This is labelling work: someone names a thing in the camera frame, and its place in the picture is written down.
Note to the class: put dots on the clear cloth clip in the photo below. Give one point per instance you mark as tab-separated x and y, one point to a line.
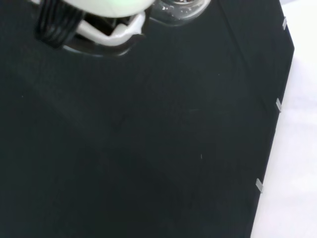
279	104
284	22
259	185

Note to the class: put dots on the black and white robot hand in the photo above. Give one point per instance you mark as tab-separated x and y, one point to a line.
104	37

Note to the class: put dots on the black cloth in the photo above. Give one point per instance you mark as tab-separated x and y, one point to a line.
148	138

